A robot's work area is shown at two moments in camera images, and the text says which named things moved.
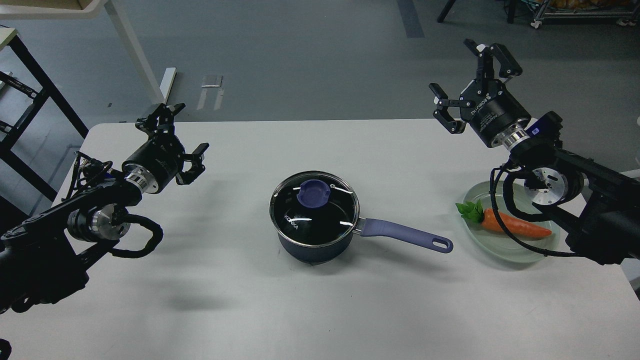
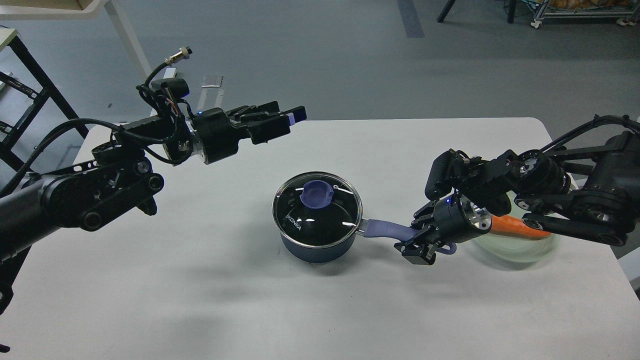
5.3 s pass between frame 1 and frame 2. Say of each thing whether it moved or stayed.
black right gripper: moved
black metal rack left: stayed
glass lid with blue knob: stayed
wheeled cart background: stayed
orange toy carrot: stayed
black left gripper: moved
